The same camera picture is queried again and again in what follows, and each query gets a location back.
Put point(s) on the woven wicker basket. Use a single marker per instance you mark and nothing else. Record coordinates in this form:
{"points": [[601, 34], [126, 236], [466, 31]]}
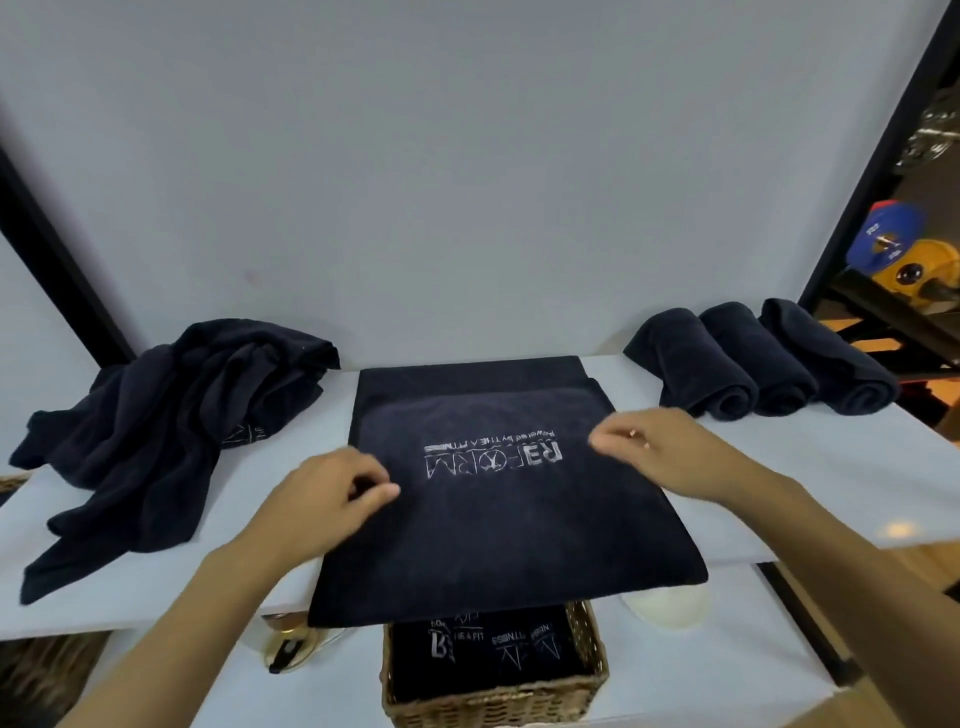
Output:
{"points": [[495, 709]]}

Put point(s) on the black weight rack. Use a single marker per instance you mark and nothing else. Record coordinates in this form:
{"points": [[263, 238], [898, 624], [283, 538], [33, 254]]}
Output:
{"points": [[885, 315]]}

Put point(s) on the dark navy printed towel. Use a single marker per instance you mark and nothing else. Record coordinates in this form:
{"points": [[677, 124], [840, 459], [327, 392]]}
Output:
{"points": [[510, 540], [832, 360], [757, 360]]}

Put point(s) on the chrome barbell sleeve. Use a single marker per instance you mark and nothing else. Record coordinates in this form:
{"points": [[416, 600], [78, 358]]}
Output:
{"points": [[934, 139]]}

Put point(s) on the black metal shelf leg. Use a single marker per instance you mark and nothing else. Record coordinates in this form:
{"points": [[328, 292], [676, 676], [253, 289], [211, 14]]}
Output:
{"points": [[810, 622]]}

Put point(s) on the person's left hand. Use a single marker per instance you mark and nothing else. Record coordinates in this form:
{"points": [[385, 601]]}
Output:
{"points": [[315, 510]]}

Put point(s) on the person's left forearm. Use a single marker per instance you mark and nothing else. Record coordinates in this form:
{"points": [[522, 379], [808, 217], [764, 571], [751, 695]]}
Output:
{"points": [[172, 645]]}

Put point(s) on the person's right hand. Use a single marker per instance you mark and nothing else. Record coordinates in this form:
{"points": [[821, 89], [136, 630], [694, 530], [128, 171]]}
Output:
{"points": [[675, 457]]}

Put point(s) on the gold black object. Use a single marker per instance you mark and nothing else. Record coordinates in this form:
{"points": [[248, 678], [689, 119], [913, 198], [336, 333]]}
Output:
{"points": [[289, 645]]}

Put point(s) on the heap of dark navy towels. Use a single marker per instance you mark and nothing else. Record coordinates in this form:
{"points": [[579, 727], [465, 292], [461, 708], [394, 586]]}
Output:
{"points": [[172, 435]]}

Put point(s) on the person's right forearm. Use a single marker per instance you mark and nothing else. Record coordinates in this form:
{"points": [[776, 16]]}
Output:
{"points": [[862, 585]]}

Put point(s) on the large wicker hamper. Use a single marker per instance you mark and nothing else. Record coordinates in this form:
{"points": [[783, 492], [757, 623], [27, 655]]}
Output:
{"points": [[45, 675]]}

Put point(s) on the red weight plate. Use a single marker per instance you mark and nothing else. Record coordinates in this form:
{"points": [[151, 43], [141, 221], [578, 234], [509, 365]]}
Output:
{"points": [[883, 204]]}

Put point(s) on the plain dark navy towel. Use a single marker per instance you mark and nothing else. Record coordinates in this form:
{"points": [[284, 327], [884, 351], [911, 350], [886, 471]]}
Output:
{"points": [[690, 360]]}

